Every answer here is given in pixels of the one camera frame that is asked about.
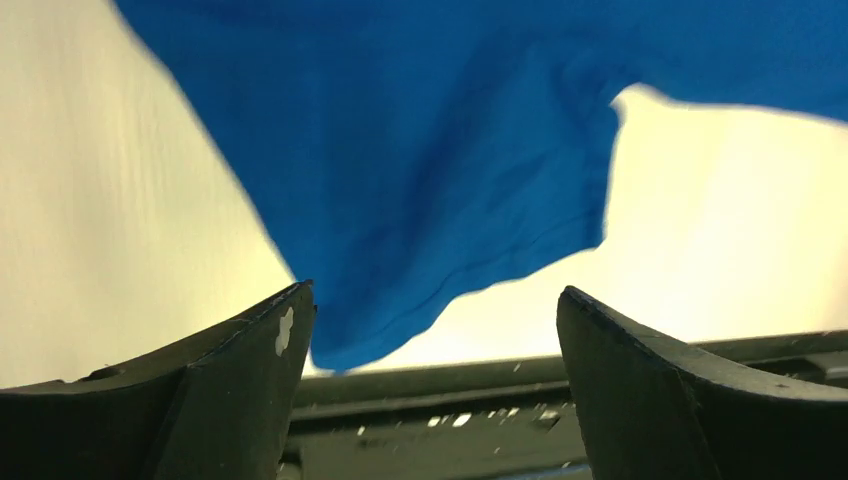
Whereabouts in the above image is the blue printed t-shirt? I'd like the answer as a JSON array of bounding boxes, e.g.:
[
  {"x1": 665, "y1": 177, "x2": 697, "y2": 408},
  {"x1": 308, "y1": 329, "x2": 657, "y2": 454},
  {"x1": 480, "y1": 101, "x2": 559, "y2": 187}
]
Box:
[{"x1": 117, "y1": 1, "x2": 847, "y2": 372}]

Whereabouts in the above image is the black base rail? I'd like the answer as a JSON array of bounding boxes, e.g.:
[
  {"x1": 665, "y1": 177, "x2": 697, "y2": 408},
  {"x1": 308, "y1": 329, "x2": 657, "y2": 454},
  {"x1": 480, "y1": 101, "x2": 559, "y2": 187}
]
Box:
[{"x1": 277, "y1": 332, "x2": 847, "y2": 479}]

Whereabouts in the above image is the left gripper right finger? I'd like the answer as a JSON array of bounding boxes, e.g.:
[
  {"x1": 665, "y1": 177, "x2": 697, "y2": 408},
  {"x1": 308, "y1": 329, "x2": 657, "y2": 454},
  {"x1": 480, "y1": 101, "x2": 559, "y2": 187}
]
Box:
[{"x1": 557, "y1": 286, "x2": 847, "y2": 480}]

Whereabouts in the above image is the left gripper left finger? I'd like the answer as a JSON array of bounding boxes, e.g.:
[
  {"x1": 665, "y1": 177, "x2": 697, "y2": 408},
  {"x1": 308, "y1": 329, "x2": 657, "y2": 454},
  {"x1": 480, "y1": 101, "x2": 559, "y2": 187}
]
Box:
[{"x1": 1, "y1": 281, "x2": 316, "y2": 479}]

